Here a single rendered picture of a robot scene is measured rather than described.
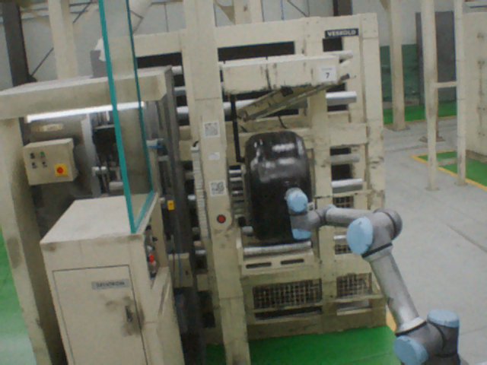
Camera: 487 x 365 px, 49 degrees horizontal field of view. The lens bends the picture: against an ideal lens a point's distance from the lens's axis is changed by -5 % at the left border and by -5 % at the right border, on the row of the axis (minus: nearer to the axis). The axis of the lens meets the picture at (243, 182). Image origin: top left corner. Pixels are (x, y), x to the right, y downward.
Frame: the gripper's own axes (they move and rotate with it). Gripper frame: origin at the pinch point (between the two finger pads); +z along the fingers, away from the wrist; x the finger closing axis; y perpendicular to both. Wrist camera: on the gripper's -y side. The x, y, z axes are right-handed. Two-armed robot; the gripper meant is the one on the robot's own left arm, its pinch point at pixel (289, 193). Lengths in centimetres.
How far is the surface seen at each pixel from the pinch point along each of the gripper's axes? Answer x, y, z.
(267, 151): 7.8, 18.9, 9.9
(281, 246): 4.9, -28.8, 16.5
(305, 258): -6.4, -35.4, 14.8
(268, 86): 3, 50, 41
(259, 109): 8, 38, 56
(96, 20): 277, 237, 866
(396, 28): -274, 147, 710
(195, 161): 42.0, 16.7, 19.4
